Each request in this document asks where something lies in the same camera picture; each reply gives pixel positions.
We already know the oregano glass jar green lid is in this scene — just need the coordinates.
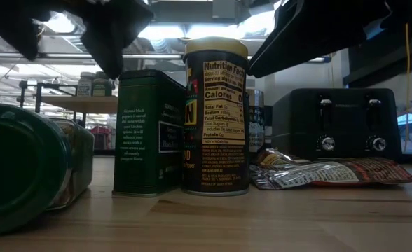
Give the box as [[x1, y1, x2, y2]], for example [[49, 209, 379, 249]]
[[0, 102, 95, 239]]

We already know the brown lid dark spice jar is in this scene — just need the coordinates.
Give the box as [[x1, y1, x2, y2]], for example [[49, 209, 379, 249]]
[[246, 89, 266, 157]]

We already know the grey overhead crossbar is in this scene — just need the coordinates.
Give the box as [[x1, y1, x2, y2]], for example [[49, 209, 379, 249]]
[[0, 52, 331, 64]]

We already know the red background cart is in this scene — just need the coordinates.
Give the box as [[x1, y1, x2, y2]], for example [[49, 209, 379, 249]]
[[90, 125, 112, 151]]

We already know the black toaster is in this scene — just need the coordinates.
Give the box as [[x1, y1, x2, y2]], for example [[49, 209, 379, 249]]
[[271, 87, 403, 162]]

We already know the blue lit monitor screen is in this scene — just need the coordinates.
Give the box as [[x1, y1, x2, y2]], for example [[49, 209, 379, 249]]
[[397, 112, 412, 127]]

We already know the black background rig frame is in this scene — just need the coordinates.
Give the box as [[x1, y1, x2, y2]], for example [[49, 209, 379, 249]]
[[18, 80, 79, 106]]

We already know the yellow lid black spice can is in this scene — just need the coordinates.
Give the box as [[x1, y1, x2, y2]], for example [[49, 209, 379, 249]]
[[181, 36, 251, 197]]

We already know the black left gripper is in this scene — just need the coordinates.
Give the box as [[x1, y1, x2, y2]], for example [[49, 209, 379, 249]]
[[0, 0, 154, 80]]

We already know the brown foil spice packet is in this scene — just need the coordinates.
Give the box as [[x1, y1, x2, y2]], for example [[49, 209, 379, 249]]
[[254, 148, 314, 167], [249, 156, 412, 191]]

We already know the green black pepper tin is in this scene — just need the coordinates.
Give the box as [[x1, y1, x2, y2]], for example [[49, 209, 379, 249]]
[[111, 69, 188, 198]]

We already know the white lid spice jar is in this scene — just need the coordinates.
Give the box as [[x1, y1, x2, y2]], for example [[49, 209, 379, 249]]
[[76, 71, 95, 97]]

